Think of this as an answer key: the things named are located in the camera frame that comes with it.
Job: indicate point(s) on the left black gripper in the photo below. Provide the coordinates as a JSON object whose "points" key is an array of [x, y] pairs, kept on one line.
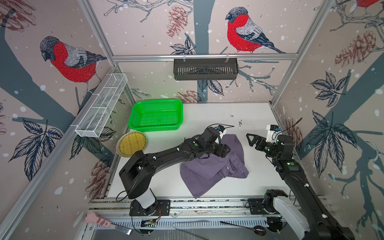
{"points": [[222, 150]]}

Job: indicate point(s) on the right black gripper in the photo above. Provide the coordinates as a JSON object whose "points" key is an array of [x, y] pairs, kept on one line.
{"points": [[258, 138]]}

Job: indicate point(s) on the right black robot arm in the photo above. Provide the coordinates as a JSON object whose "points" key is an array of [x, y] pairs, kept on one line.
{"points": [[313, 221]]}

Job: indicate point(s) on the aluminium mounting rail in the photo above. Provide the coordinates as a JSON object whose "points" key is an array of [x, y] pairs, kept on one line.
{"points": [[180, 207]]}

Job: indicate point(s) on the purple trousers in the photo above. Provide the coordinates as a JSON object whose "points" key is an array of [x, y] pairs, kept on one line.
{"points": [[200, 175]]}

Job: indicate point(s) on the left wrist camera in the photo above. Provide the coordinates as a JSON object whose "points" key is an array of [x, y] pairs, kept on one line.
{"points": [[222, 131]]}

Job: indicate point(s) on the round woven bamboo tray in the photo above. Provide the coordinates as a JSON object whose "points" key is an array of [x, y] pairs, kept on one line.
{"points": [[130, 143]]}

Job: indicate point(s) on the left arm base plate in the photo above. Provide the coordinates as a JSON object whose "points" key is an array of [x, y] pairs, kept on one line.
{"points": [[159, 208]]}

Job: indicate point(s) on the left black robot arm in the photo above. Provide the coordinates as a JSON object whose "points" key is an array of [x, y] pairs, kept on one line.
{"points": [[137, 173]]}

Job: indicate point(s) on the black hanging plastic basket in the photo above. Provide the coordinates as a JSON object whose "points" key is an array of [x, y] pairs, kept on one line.
{"points": [[205, 69]]}

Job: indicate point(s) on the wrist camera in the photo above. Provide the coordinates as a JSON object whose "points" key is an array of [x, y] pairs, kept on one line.
{"points": [[272, 130], [222, 131]]}

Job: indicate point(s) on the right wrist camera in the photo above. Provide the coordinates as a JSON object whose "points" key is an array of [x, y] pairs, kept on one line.
{"points": [[272, 130]]}

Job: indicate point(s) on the black long spoon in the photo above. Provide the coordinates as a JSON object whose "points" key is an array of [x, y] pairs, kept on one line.
{"points": [[259, 230]]}

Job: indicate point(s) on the green plastic basket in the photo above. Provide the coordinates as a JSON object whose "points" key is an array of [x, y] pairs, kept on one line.
{"points": [[157, 115]]}

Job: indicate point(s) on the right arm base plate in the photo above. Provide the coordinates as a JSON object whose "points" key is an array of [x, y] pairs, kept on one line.
{"points": [[256, 206]]}

